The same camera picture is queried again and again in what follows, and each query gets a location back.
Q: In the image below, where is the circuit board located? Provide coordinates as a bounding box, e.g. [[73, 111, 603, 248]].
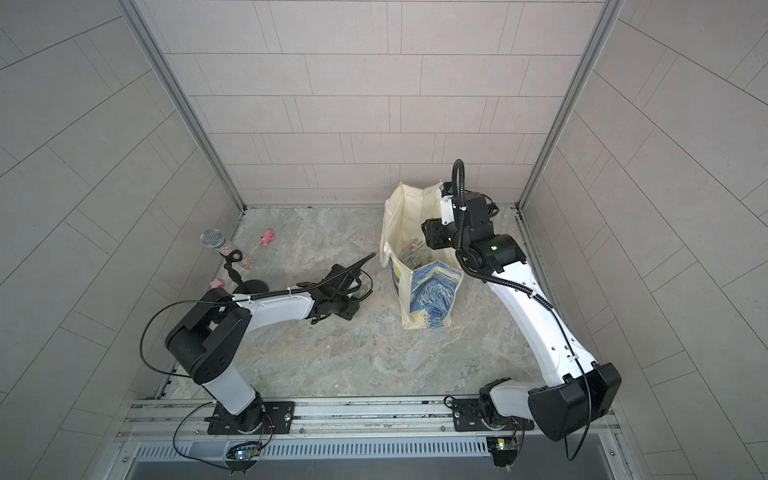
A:
[[225, 442, 262, 474], [486, 436, 521, 468]]

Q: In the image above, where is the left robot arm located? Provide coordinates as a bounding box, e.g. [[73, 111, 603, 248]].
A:
[[165, 253, 375, 433]]

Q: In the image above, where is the compass set red label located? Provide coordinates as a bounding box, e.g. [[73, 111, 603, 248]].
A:
[[398, 238, 431, 270]]

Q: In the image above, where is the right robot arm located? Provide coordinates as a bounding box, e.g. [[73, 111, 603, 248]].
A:
[[422, 160, 622, 441]]

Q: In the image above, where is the right circuit board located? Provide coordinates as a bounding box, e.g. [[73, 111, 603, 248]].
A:
[[486, 436, 521, 468]]

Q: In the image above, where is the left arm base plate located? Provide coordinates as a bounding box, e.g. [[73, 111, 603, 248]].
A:
[[204, 400, 296, 435]]

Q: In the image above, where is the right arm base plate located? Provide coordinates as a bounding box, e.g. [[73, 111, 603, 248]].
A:
[[443, 396, 535, 432]]

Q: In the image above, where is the aluminium front rail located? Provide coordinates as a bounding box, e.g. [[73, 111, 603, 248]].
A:
[[106, 396, 634, 479]]

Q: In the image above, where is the left circuit board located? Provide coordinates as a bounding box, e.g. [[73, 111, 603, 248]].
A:
[[225, 442, 262, 474]]

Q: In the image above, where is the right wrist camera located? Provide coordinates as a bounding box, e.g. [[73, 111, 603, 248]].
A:
[[439, 182, 454, 226]]

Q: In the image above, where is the pink pig toy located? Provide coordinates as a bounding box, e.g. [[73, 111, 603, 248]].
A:
[[259, 229, 275, 246]]

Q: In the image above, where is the cream canvas tote bag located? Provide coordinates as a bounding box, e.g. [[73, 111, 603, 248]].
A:
[[379, 183, 464, 330]]

